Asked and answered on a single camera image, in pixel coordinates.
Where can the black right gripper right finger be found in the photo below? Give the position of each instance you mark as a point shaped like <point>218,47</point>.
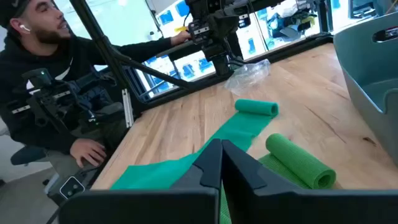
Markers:
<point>248,193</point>

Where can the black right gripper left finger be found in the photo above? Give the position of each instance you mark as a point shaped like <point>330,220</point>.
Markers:
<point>199,186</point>

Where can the green elastic bandage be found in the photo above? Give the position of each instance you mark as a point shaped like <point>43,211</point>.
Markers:
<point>298,161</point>

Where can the grey-blue plastic bin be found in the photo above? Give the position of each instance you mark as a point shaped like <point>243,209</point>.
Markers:
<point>363,77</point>

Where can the teal elastic bandage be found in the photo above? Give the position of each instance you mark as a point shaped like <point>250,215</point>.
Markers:
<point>242,127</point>

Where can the person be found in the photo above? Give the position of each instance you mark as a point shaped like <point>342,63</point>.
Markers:
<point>31,62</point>

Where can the dark office chair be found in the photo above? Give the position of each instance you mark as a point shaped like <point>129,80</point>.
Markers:
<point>26,155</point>

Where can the smartphone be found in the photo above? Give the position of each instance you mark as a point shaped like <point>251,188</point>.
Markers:
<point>71,187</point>

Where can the yellow tag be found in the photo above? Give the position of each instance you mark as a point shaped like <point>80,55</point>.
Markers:
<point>181,29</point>

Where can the silver aluminium rail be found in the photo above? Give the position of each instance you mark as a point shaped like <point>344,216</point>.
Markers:
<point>127,109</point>

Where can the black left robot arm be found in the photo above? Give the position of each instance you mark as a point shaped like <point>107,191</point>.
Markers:
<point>222,63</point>

